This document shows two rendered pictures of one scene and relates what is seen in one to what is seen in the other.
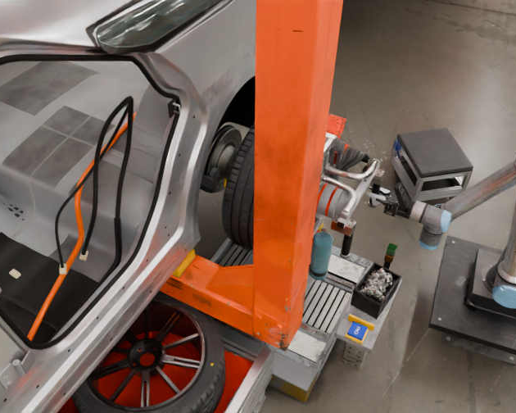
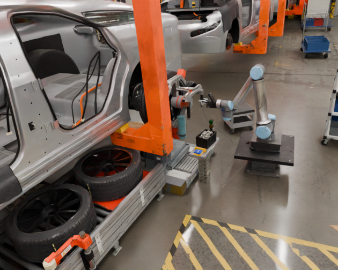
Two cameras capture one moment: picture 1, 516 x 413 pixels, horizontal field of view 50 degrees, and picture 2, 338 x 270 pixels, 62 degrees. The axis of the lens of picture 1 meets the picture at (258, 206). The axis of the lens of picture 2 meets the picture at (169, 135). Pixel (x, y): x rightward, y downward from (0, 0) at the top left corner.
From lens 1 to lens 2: 1.35 m
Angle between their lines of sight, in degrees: 18
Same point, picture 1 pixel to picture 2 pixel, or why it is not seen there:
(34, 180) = (65, 99)
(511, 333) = (270, 155)
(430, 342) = (240, 173)
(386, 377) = (219, 185)
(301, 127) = (150, 30)
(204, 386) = (131, 169)
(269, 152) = (142, 46)
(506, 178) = (249, 80)
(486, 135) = not seen: hidden behind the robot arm
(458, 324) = (246, 155)
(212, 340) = (136, 156)
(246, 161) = not seen: hidden behind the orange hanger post
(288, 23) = not seen: outside the picture
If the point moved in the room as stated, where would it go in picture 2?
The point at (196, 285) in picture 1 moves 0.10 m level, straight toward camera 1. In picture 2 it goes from (128, 134) to (129, 139)
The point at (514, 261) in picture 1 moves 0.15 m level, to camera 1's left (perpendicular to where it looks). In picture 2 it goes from (259, 113) to (244, 114)
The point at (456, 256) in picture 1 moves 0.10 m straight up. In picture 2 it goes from (246, 135) to (247, 128)
